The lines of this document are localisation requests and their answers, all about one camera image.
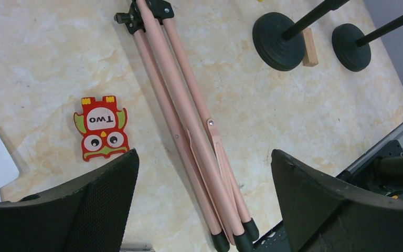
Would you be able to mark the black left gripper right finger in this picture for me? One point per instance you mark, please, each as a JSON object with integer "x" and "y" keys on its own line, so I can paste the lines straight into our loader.
{"x": 323, "y": 213}

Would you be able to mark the black microphone desk stand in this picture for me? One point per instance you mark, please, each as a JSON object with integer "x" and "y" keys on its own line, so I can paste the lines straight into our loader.
{"x": 278, "y": 40}

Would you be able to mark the long wooden block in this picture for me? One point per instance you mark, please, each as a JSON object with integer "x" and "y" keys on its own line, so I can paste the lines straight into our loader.
{"x": 310, "y": 58}

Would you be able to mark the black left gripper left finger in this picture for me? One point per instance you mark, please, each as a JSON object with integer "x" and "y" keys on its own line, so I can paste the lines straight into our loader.
{"x": 88, "y": 213}

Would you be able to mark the red owl toy block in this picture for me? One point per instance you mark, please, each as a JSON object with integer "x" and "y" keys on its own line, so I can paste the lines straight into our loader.
{"x": 101, "y": 125}

